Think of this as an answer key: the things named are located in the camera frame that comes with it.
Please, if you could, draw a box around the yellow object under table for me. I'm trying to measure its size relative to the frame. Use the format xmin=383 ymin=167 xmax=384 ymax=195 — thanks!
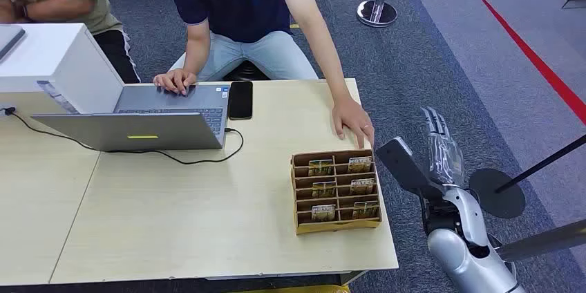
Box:
xmin=229 ymin=285 xmax=351 ymax=293

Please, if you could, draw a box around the person in dark blue shirt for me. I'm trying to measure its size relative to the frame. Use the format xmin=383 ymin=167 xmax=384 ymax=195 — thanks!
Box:
xmin=153 ymin=0 xmax=375 ymax=150

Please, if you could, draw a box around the grey closed laptop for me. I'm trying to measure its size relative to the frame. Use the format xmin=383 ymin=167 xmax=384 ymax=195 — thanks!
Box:
xmin=0 ymin=24 xmax=26 ymax=62

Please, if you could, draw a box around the black smartphone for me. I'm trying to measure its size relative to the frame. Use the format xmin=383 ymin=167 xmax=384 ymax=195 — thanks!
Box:
xmin=227 ymin=81 xmax=254 ymax=121

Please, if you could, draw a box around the grey stanchion with round base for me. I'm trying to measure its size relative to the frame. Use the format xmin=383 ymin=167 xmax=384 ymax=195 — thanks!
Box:
xmin=485 ymin=218 xmax=586 ymax=285

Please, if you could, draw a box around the black stanchion with flat base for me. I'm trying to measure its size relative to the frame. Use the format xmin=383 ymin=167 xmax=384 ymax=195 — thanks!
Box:
xmin=469 ymin=134 xmax=586 ymax=220

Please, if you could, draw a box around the person's left hand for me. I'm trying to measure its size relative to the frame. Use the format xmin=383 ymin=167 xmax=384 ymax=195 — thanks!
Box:
xmin=332 ymin=95 xmax=375 ymax=150

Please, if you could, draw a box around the black charging cable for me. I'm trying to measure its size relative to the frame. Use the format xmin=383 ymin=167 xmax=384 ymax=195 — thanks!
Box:
xmin=0 ymin=106 xmax=245 ymax=166

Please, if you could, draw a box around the hotel key card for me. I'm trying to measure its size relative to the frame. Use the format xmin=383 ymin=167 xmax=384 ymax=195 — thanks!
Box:
xmin=347 ymin=156 xmax=373 ymax=173
xmin=352 ymin=201 xmax=380 ymax=220
xmin=350 ymin=178 xmax=377 ymax=196
xmin=312 ymin=181 xmax=337 ymax=198
xmin=311 ymin=205 xmax=337 ymax=223
xmin=308 ymin=159 xmax=334 ymax=177

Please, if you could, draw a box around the dark wristwatch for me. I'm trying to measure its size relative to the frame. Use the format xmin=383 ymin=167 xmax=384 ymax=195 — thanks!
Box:
xmin=12 ymin=0 xmax=34 ymax=23

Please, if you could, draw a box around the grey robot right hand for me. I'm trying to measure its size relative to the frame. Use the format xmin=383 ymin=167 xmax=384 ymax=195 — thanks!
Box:
xmin=420 ymin=106 xmax=466 ymax=187

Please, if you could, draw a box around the grey open laptop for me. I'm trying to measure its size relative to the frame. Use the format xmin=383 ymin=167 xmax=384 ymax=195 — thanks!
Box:
xmin=30 ymin=84 xmax=231 ymax=152

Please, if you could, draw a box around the wooden card holder box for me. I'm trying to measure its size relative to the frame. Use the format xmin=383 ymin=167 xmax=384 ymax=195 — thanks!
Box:
xmin=290 ymin=149 xmax=383 ymax=236

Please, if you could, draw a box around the person's right hand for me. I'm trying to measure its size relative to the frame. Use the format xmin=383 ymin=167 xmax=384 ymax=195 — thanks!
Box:
xmin=153 ymin=68 xmax=198 ymax=97

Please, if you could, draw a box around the white box cabinet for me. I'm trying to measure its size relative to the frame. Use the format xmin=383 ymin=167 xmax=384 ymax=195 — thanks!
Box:
xmin=0 ymin=23 xmax=124 ymax=115

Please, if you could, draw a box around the black round stool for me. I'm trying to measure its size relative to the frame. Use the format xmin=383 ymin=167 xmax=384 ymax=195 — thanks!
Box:
xmin=223 ymin=60 xmax=271 ymax=82

